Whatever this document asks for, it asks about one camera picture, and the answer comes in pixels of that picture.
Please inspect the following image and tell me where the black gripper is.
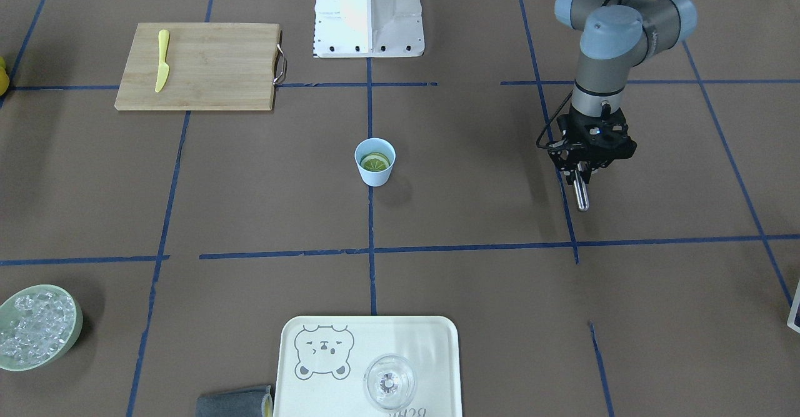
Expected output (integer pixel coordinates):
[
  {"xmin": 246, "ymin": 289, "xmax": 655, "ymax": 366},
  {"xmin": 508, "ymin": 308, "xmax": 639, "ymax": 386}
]
[{"xmin": 548, "ymin": 108, "xmax": 638, "ymax": 186}]

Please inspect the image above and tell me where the steel muddler black tip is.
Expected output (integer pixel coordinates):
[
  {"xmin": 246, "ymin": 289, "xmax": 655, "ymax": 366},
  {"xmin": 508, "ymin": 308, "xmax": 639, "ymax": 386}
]
[{"xmin": 572, "ymin": 161, "xmax": 591, "ymax": 212}]

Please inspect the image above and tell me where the yellow lemon half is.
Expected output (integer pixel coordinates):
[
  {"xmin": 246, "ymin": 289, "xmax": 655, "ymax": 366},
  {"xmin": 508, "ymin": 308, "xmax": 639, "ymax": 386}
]
[{"xmin": 359, "ymin": 152, "xmax": 391, "ymax": 173}]

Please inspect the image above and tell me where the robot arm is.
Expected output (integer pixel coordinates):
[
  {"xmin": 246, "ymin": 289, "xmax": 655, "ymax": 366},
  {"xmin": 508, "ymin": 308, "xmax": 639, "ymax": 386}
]
[{"xmin": 545, "ymin": 0, "xmax": 698, "ymax": 186}]

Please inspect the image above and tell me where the light blue cup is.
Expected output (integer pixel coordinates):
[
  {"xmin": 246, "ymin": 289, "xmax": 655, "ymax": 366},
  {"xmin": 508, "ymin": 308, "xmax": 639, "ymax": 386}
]
[{"xmin": 354, "ymin": 138, "xmax": 396, "ymax": 187}]

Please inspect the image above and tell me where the whole yellow lemon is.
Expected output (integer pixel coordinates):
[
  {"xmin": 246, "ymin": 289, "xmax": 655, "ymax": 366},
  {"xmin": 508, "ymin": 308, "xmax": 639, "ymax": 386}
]
[{"xmin": 0, "ymin": 56, "xmax": 11, "ymax": 97}]

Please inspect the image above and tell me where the clear wine glass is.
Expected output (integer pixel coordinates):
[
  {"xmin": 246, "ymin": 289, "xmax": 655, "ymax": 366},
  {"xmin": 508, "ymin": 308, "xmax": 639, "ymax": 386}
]
[{"xmin": 363, "ymin": 354, "xmax": 418, "ymax": 413}]

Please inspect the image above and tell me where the cream bear tray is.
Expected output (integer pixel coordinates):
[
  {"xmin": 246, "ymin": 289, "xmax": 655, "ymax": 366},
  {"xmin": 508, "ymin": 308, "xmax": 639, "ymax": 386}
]
[{"xmin": 272, "ymin": 316, "xmax": 463, "ymax": 416}]

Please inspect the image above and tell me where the bamboo cutting board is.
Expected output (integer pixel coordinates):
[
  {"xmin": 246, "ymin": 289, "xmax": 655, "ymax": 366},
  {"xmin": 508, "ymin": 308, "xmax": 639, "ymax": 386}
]
[{"xmin": 114, "ymin": 22, "xmax": 282, "ymax": 111}]

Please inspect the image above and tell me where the yellow plastic knife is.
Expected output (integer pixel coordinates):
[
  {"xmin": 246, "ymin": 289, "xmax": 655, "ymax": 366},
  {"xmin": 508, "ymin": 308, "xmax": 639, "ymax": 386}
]
[{"xmin": 154, "ymin": 29, "xmax": 171, "ymax": 93}]

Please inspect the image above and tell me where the green bowl of ice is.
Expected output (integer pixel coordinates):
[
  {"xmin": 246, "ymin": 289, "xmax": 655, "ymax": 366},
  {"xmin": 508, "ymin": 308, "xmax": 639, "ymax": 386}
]
[{"xmin": 1, "ymin": 285, "xmax": 84, "ymax": 372}]

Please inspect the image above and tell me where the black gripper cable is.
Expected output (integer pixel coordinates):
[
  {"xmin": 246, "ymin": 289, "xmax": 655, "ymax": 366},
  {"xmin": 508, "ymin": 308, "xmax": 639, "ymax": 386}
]
[{"xmin": 536, "ymin": 89, "xmax": 574, "ymax": 152}]

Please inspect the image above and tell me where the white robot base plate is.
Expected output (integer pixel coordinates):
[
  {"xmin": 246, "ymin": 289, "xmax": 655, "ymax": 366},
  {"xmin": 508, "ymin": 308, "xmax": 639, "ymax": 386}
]
[{"xmin": 312, "ymin": 0, "xmax": 426, "ymax": 59}]

